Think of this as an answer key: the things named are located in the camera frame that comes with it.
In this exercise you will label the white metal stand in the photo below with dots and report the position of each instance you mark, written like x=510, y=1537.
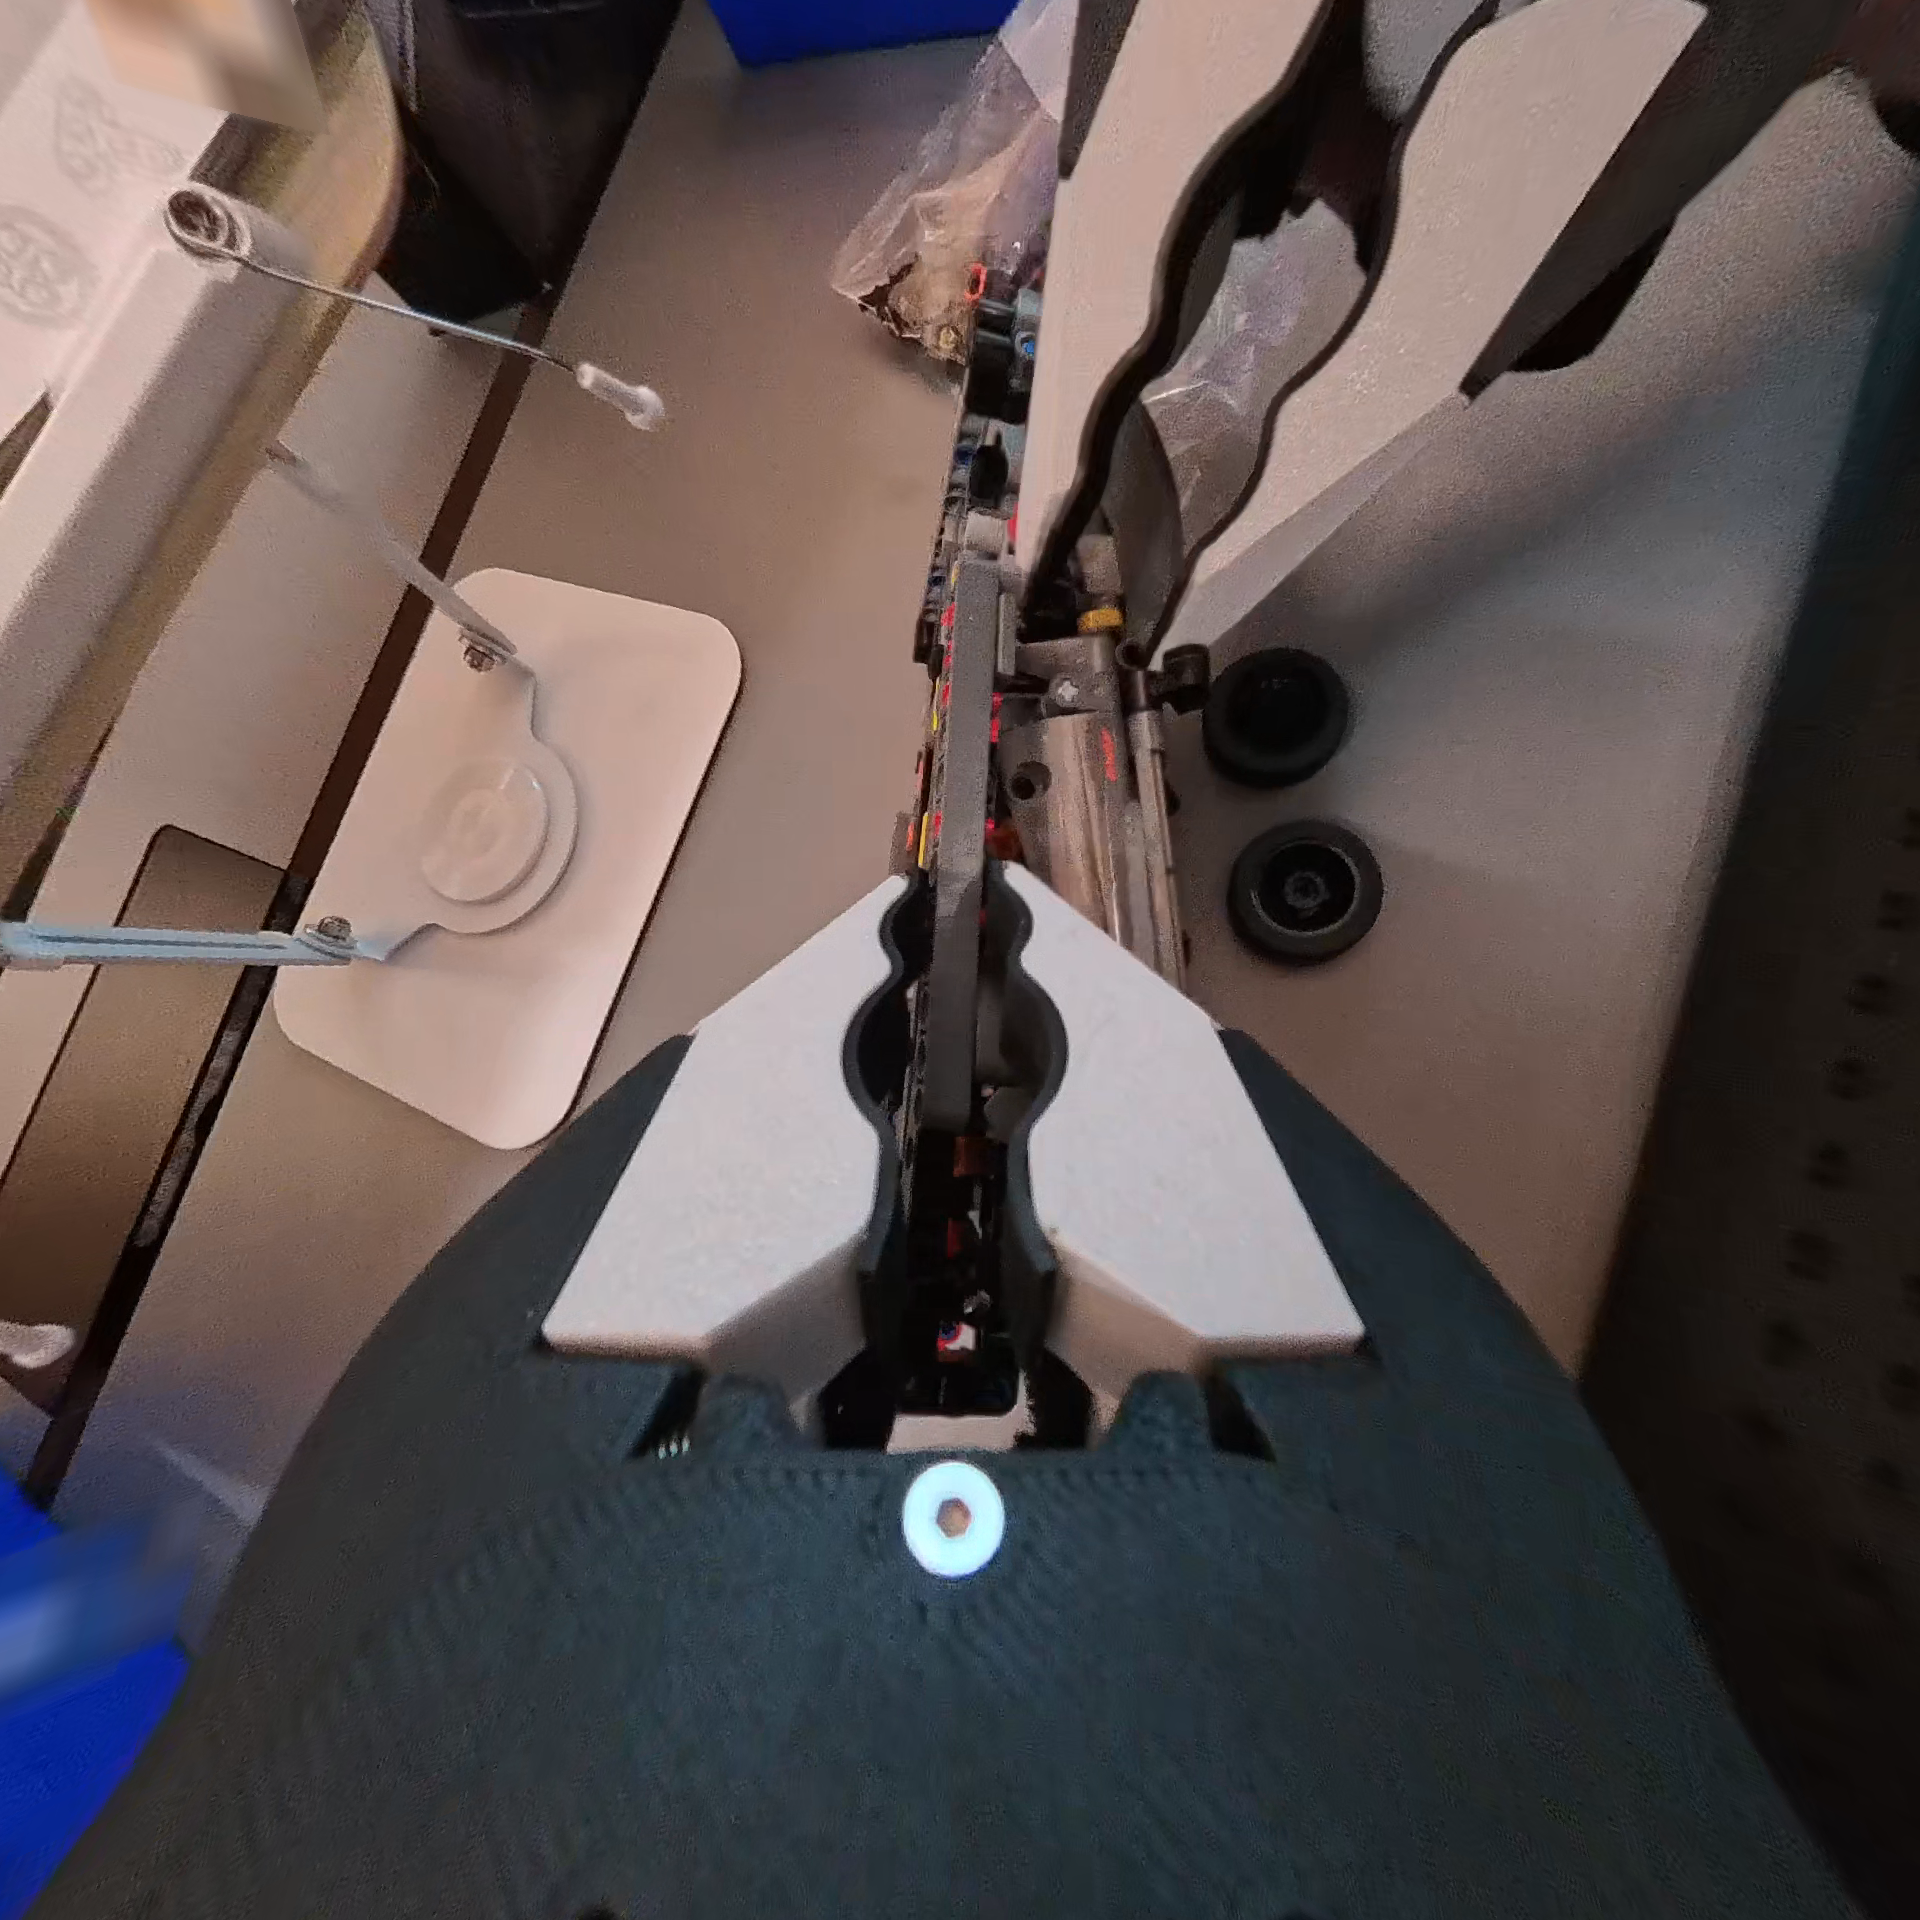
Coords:
x=628, y=840

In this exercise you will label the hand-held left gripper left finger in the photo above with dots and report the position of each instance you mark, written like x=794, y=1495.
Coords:
x=721, y=1200

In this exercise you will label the black lego wheel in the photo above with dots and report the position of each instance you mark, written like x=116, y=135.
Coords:
x=1306, y=892
x=1275, y=721

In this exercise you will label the plastic bag with lego pieces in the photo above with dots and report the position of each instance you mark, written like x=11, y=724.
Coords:
x=931, y=255

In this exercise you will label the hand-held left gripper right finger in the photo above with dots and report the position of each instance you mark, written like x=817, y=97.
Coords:
x=1201, y=1200

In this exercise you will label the clear empty plastic bag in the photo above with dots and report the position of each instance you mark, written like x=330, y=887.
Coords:
x=1244, y=389

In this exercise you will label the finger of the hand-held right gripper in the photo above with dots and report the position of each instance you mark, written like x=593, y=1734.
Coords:
x=1484, y=196
x=1140, y=149

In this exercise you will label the lego car chassis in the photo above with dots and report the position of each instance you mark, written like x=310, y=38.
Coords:
x=967, y=751

